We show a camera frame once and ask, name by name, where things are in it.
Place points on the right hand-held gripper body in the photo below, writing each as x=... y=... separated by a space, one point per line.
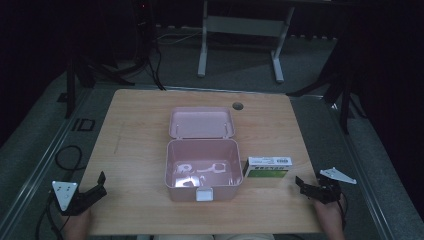
x=326 y=191

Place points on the white metal desk frame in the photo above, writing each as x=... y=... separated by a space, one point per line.
x=245 y=26

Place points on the person's right hand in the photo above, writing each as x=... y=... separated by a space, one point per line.
x=330 y=216

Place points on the person's left hand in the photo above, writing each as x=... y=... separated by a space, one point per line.
x=78 y=225

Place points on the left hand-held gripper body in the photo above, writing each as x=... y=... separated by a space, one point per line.
x=65 y=195

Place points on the pink plastic storage box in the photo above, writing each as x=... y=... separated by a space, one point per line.
x=203 y=151

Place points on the white and green medicine box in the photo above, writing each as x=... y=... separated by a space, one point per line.
x=266 y=173

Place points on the black metal stand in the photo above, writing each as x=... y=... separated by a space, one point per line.
x=345 y=100
x=70 y=90

